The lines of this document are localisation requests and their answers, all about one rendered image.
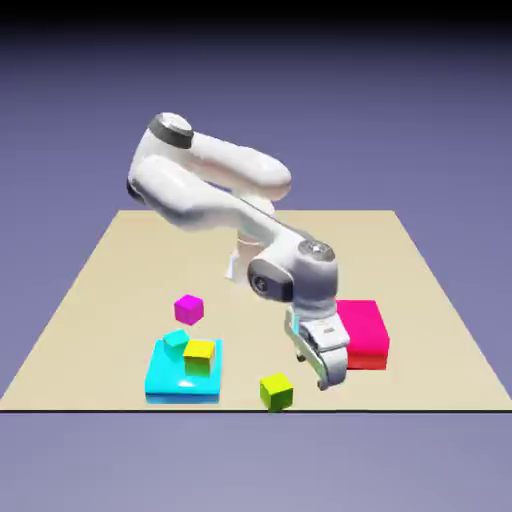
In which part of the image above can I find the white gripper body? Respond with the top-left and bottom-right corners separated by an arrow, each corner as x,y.
284,307 -> 348,390

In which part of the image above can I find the small lime green cube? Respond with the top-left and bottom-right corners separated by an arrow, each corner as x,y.
259,372 -> 295,413

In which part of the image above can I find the small yellow cube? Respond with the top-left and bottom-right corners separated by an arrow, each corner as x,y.
182,339 -> 216,378

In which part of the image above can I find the small magenta cube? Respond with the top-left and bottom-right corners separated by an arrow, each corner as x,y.
173,294 -> 205,326

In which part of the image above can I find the small cyan cube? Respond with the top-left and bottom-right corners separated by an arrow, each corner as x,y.
162,328 -> 191,362

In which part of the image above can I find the large pink box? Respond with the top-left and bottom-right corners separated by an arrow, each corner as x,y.
334,299 -> 391,372

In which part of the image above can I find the large cyan box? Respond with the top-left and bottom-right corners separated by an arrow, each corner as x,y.
144,337 -> 224,405

